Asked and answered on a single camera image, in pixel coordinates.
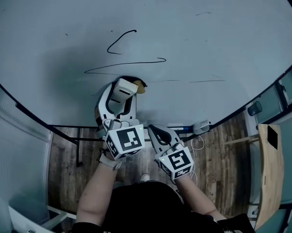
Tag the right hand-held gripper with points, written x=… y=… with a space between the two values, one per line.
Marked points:
x=178 y=162

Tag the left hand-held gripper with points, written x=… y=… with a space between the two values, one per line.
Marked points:
x=128 y=139

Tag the yellow black eraser sponge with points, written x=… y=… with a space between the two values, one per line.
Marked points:
x=141 y=87

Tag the white whiteboard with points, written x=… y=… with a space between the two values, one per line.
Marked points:
x=196 y=45

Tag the person's right forearm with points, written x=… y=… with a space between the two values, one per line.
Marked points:
x=194 y=198

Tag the person's left forearm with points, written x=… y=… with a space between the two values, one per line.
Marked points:
x=94 y=193

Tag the person's left hand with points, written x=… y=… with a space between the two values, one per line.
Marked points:
x=98 y=121

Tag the blue marker pen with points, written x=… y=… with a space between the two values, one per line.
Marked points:
x=184 y=128

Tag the grey clip-on device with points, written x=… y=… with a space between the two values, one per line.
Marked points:
x=201 y=127

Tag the person's right shoe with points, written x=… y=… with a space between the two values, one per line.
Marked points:
x=145 y=177

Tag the grey wristband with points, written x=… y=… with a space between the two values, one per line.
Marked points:
x=109 y=163

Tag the person's black shirt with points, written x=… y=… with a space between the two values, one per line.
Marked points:
x=145 y=207

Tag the black mesh waste bin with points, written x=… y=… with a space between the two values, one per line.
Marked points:
x=255 y=108

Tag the black phone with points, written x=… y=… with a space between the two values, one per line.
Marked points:
x=272 y=137

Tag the light wooden side table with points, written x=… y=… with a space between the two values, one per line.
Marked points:
x=272 y=166

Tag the dark-framed glass partition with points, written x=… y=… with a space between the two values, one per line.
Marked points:
x=291 y=84

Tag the white metal frame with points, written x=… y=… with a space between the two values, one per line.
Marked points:
x=60 y=216

